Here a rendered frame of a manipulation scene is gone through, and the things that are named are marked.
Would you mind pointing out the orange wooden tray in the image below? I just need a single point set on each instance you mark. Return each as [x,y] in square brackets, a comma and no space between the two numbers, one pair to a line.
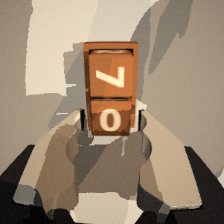
[133,47]

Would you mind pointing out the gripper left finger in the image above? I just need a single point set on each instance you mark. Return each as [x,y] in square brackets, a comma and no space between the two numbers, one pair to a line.
[42,178]

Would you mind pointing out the orange wooden calendar cube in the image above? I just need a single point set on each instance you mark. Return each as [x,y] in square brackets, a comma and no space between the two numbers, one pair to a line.
[110,116]
[110,73]

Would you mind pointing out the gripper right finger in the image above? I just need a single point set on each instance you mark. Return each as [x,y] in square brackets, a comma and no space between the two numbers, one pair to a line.
[175,182]

